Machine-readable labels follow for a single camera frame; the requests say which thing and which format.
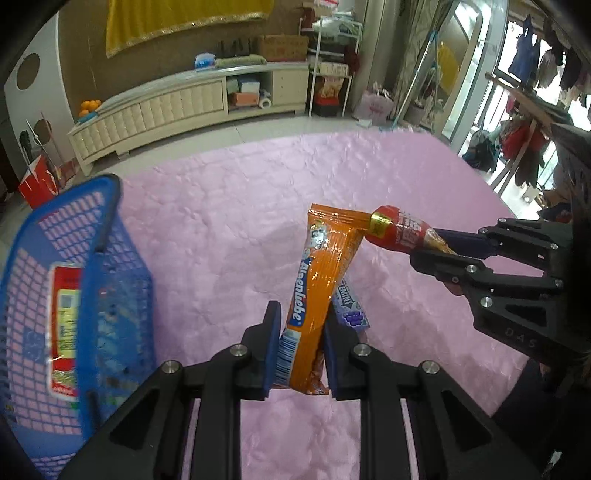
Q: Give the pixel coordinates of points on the patterned curtain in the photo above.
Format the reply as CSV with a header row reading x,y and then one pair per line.
x,y
425,50

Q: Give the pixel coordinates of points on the red sausage stick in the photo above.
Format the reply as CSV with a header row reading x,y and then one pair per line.
x,y
397,228

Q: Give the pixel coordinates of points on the white paper towel roll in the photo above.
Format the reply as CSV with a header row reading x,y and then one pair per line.
x,y
265,101

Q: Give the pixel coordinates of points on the blue plastic basket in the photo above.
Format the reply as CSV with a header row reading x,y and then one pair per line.
x,y
32,244

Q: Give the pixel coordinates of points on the red snack packet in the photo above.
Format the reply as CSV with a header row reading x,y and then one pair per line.
x,y
64,323

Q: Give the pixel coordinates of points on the purple candy packet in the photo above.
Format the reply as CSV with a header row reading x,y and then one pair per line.
x,y
353,309

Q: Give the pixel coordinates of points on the brown cardboard box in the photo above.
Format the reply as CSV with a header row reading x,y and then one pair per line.
x,y
282,47

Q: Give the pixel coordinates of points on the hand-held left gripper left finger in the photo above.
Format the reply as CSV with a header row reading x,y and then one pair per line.
x,y
273,350

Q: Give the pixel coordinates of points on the red box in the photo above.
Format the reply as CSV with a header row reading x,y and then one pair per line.
x,y
326,107

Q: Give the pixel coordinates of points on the orange candy packet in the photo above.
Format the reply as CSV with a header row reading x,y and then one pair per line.
x,y
318,277

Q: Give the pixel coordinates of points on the red paper bag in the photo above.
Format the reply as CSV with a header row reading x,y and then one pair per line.
x,y
39,182

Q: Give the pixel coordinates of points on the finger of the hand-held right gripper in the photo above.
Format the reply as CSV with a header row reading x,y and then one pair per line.
x,y
489,295
461,242

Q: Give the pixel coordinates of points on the dark backpack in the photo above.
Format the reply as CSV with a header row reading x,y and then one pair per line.
x,y
480,152

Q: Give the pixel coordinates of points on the blue hanging garment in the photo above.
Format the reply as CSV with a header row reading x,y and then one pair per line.
x,y
524,46

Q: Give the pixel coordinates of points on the blue mop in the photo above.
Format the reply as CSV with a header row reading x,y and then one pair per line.
x,y
415,78

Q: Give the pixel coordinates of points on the pink shopping bag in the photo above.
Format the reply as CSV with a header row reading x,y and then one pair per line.
x,y
376,107

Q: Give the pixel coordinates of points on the cream tv cabinet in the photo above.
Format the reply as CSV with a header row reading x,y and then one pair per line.
x,y
175,108

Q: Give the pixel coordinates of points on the pile of oranges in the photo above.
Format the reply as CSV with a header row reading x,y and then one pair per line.
x,y
89,107

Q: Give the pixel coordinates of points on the pink table cloth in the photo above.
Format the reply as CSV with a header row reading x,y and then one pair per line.
x,y
231,230

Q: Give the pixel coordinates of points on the blue tissue box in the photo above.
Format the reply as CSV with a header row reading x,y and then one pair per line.
x,y
205,61

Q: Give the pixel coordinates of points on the green folded cloth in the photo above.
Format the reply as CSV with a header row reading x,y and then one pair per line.
x,y
240,61

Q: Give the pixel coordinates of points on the wooden drying rack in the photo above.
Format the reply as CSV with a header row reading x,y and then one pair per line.
x,y
521,94

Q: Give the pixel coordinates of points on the orange box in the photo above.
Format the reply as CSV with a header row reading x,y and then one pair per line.
x,y
244,99

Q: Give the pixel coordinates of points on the white metal rack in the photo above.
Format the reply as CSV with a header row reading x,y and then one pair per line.
x,y
330,69

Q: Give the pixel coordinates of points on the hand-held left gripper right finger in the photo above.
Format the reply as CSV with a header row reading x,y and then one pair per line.
x,y
333,364

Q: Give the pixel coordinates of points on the yellow hanging cloth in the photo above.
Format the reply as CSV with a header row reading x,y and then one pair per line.
x,y
184,21

